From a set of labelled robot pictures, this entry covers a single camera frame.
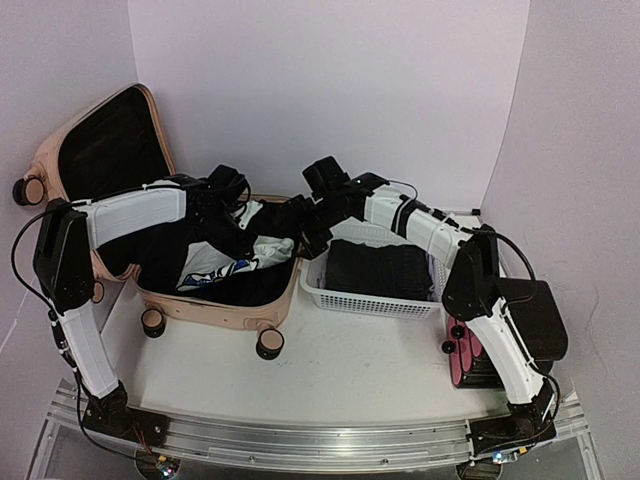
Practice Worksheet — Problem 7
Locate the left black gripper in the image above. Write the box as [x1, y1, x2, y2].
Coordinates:
[194, 207, 259, 261]

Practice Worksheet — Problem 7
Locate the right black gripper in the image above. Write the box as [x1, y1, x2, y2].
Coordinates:
[273, 195, 347, 261]

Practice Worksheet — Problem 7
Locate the pink hard-shell suitcase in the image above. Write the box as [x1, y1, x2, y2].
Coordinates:
[13, 84, 298, 360]

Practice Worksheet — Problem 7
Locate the white printed t-shirt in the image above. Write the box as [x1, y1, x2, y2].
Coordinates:
[176, 236, 295, 292]

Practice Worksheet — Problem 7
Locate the white plastic mesh basket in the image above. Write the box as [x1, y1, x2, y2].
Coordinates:
[299, 219, 448, 319]

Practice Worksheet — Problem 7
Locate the black clothing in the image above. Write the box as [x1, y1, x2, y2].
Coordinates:
[325, 239, 434, 301]

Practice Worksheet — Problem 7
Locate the purple shirt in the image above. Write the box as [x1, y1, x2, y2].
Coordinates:
[317, 254, 438, 302]

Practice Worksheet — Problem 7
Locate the black pink tiered rack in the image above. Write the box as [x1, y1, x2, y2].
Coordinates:
[442, 280, 569, 389]

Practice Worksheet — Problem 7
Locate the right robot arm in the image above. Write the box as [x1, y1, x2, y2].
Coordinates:
[289, 156, 560, 443]

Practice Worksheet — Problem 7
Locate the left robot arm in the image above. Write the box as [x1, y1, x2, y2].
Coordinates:
[33, 165, 254, 437]

